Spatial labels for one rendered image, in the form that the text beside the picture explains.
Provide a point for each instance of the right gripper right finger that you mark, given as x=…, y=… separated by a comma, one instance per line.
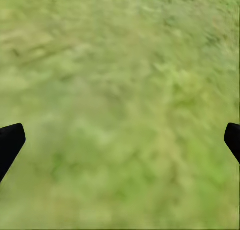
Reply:
x=232, y=139

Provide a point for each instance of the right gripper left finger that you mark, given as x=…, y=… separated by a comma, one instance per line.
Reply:
x=12, y=139

